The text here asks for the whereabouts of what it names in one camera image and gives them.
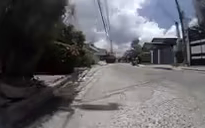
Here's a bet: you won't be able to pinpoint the dark vehicle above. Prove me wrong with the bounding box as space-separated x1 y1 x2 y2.
105 54 117 64

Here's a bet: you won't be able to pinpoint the low roofed building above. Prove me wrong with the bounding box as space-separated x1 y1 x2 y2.
86 43 109 62

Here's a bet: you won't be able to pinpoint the utility pole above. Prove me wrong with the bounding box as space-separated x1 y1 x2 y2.
109 39 114 56

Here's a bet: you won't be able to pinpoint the green bushes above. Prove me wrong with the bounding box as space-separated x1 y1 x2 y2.
53 24 97 73

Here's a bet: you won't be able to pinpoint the grey concrete road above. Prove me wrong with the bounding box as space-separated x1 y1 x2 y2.
29 62 205 128

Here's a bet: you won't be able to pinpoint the dark building with white pillars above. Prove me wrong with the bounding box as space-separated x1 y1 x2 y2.
142 36 179 65

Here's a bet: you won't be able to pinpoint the dirt roadside verge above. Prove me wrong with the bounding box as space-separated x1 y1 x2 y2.
0 65 101 128

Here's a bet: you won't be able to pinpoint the large dark tree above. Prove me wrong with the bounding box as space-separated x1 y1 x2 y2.
0 0 70 84

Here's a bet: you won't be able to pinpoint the leaning pole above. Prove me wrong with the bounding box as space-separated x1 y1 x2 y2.
174 0 188 66

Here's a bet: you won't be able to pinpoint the overhead wires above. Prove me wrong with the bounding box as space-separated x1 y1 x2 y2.
95 0 113 43

